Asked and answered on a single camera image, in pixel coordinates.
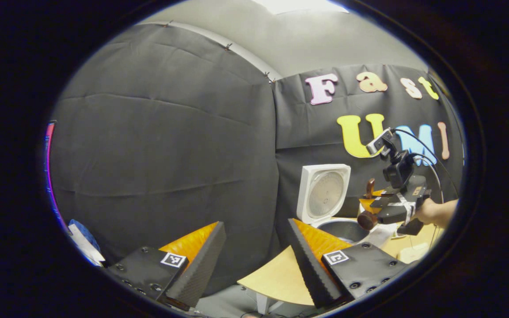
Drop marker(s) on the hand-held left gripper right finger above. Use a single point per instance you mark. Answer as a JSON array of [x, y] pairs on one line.
[[309, 269]]

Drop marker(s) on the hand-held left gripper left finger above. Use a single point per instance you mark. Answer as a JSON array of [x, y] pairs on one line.
[[201, 269]]

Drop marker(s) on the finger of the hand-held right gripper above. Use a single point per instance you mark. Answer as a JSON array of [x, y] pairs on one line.
[[391, 201], [396, 215]]

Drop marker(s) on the dark wooden spoon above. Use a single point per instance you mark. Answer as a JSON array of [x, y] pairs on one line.
[[366, 220]]

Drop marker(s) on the white rice cooker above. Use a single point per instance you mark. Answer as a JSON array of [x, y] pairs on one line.
[[323, 194]]

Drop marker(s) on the white table leg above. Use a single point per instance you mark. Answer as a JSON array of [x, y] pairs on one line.
[[263, 304]]

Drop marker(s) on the white flat object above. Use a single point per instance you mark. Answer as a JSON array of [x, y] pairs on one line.
[[89, 254]]

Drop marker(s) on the blue cloth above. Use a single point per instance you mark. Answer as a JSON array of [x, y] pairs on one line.
[[84, 232]]

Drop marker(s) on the long ceiling light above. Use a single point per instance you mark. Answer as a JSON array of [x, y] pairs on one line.
[[298, 5]]

